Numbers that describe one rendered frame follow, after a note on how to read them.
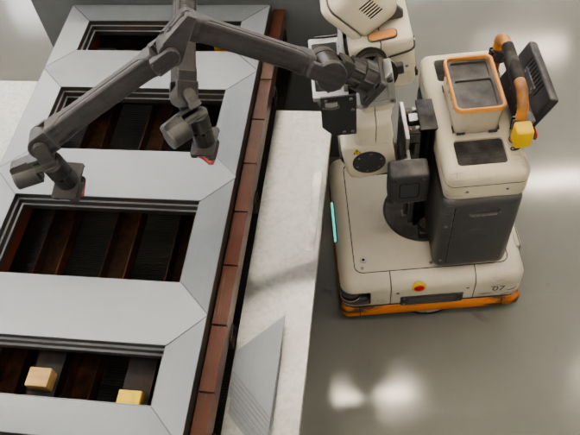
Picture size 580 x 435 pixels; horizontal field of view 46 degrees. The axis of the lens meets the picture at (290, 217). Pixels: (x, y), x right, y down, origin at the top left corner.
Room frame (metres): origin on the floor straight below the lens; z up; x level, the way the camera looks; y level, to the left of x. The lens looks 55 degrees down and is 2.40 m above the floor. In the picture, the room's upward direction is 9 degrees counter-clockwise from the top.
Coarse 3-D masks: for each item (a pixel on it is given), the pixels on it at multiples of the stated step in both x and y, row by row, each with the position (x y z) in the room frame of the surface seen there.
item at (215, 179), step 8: (216, 160) 1.33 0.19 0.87; (208, 168) 1.30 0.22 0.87; (216, 168) 1.30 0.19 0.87; (224, 168) 1.29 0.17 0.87; (208, 176) 1.27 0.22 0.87; (216, 176) 1.27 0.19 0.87; (224, 176) 1.26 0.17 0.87; (208, 184) 1.24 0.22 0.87; (216, 184) 1.24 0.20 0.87; (208, 192) 1.21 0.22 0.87; (200, 200) 1.19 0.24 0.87
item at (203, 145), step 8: (216, 128) 1.31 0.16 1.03; (200, 136) 1.24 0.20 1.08; (208, 136) 1.24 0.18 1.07; (216, 136) 1.28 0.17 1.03; (192, 144) 1.26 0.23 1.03; (200, 144) 1.24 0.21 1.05; (208, 144) 1.24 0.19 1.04; (192, 152) 1.23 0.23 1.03; (200, 152) 1.23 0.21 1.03; (208, 152) 1.22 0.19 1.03
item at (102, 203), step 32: (96, 32) 2.06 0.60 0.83; (128, 32) 2.03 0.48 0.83; (160, 32) 2.00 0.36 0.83; (64, 96) 1.73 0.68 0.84; (128, 96) 1.69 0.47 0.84; (160, 96) 1.67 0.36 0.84; (0, 256) 1.13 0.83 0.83; (96, 352) 0.79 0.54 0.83; (128, 352) 0.77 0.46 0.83; (160, 352) 0.75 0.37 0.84; (192, 416) 0.59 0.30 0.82
